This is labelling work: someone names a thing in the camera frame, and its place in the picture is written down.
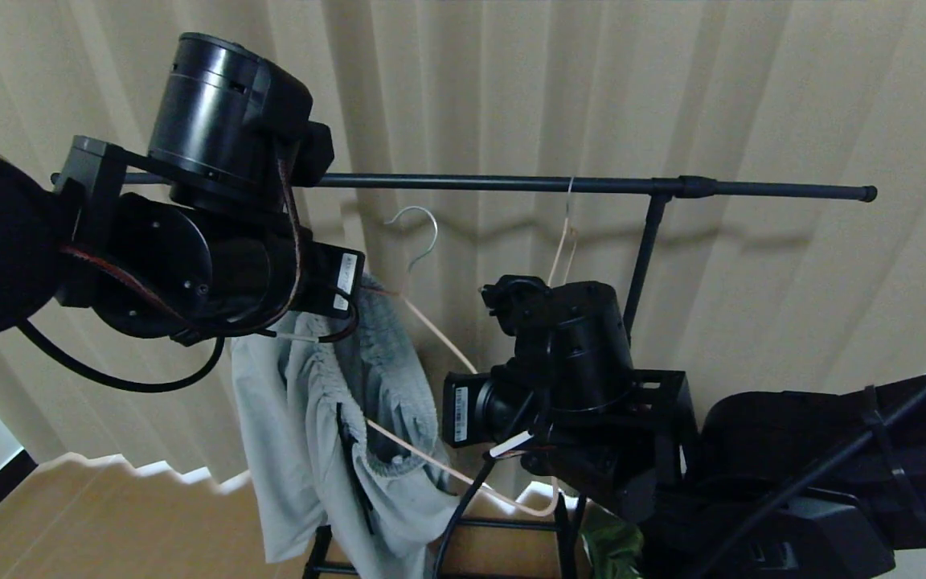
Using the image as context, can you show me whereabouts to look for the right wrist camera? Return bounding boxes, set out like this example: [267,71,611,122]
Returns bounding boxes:
[479,275,568,339]

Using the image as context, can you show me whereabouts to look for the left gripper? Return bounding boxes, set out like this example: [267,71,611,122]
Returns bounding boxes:
[210,228,367,323]

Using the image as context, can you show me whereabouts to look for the black cable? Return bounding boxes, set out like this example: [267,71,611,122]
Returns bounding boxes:
[431,454,516,579]
[17,320,227,395]

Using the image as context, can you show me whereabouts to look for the green garment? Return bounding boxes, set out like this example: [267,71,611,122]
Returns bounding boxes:
[580,507,645,579]

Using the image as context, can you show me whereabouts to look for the pale grey shorts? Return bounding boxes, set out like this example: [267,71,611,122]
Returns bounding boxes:
[230,273,464,579]

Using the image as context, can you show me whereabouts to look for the black clothes rack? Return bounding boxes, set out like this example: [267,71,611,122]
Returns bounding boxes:
[49,170,879,579]

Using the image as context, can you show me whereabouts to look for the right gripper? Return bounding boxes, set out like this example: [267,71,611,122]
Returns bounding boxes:
[441,370,542,450]

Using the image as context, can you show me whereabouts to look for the beige curtain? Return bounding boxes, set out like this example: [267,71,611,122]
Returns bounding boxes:
[0,0,926,503]

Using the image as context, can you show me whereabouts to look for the pink clothes hanger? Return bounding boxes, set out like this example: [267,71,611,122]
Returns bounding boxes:
[274,207,565,518]
[547,177,581,287]

